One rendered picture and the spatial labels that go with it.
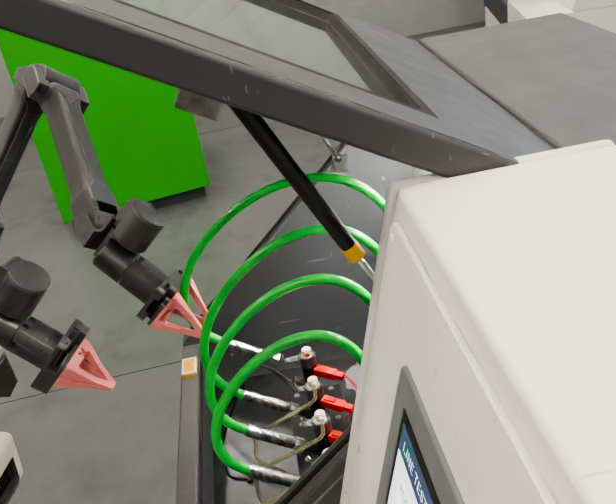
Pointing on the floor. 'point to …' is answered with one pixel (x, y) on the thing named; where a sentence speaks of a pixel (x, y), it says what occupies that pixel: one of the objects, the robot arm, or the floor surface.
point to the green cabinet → (118, 129)
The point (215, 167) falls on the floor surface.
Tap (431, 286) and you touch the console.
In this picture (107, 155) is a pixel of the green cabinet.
